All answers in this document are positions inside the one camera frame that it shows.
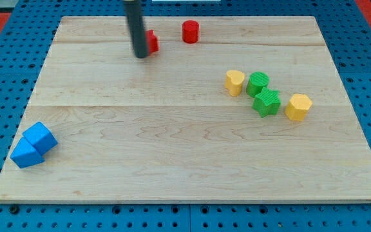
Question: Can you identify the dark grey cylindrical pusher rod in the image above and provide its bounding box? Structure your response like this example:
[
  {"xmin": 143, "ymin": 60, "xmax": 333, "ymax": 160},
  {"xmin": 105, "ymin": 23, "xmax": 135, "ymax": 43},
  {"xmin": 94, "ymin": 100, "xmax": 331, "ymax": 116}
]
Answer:
[{"xmin": 123, "ymin": 0, "xmax": 148, "ymax": 59}]

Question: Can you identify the red star block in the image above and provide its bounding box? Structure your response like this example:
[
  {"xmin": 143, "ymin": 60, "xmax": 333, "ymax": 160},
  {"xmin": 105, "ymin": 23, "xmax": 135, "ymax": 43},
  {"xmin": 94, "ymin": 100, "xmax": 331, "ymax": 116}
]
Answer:
[{"xmin": 146, "ymin": 30, "xmax": 159, "ymax": 55}]

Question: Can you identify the green star block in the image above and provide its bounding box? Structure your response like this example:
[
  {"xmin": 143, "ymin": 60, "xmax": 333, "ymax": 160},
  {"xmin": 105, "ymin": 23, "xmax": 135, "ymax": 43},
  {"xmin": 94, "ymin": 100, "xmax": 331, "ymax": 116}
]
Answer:
[{"xmin": 252, "ymin": 87, "xmax": 281, "ymax": 118}]

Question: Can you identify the red cylinder block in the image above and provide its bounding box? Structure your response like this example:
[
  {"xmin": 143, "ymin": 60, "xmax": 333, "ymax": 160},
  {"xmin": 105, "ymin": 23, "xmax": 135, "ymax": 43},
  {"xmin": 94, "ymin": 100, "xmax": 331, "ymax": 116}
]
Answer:
[{"xmin": 182, "ymin": 20, "xmax": 200, "ymax": 44}]

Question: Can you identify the wooden board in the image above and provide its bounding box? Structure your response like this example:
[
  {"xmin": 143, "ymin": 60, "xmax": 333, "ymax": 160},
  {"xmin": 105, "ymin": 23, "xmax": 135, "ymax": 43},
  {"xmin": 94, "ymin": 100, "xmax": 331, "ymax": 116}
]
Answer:
[{"xmin": 0, "ymin": 16, "xmax": 371, "ymax": 204}]

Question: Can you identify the yellow heart block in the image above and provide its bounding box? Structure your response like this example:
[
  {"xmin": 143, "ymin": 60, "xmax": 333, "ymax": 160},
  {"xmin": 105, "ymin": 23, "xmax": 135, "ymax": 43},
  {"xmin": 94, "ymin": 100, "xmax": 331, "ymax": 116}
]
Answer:
[{"xmin": 224, "ymin": 70, "xmax": 245, "ymax": 97}]

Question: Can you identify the green cylinder block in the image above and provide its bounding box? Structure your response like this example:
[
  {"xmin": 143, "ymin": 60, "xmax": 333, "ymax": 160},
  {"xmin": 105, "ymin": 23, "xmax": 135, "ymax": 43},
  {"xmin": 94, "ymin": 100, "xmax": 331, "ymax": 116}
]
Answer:
[{"xmin": 246, "ymin": 72, "xmax": 269, "ymax": 97}]

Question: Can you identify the blue cube block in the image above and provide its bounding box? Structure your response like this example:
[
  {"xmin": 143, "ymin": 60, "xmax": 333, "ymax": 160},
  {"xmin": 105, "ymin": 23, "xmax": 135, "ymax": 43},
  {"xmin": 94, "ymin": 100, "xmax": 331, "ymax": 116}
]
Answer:
[{"xmin": 23, "ymin": 122, "xmax": 58, "ymax": 156}]

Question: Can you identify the blue triangle block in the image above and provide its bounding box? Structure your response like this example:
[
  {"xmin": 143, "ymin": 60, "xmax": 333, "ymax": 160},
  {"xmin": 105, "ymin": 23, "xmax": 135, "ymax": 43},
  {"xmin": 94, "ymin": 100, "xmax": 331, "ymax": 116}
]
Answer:
[{"xmin": 10, "ymin": 137, "xmax": 45, "ymax": 168}]

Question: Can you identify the yellow hexagon block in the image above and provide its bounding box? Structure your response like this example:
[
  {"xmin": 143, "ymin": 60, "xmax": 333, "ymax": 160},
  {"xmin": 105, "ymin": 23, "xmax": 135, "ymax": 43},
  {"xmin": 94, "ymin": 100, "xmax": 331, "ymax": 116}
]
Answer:
[{"xmin": 285, "ymin": 93, "xmax": 312, "ymax": 121}]

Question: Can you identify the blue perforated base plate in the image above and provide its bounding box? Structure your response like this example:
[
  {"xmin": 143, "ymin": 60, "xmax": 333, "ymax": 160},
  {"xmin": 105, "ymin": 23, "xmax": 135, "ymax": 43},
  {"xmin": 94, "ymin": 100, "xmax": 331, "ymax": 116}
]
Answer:
[{"xmin": 0, "ymin": 0, "xmax": 371, "ymax": 231}]

